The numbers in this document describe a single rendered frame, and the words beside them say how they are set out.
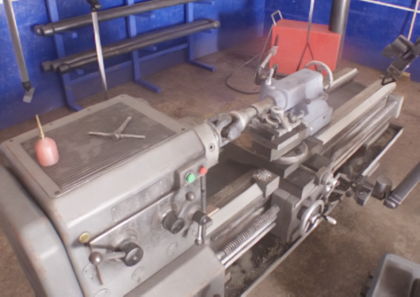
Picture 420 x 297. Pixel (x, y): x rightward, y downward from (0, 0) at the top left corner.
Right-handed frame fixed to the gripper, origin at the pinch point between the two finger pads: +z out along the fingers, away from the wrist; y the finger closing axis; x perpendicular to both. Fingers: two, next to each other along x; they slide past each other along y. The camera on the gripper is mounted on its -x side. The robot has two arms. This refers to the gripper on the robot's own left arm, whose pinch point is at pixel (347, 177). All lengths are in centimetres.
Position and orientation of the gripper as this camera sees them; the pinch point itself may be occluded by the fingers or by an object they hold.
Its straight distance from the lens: 188.0
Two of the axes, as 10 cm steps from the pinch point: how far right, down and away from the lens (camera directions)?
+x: 7.0, -4.9, 5.3
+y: 0.9, 7.9, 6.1
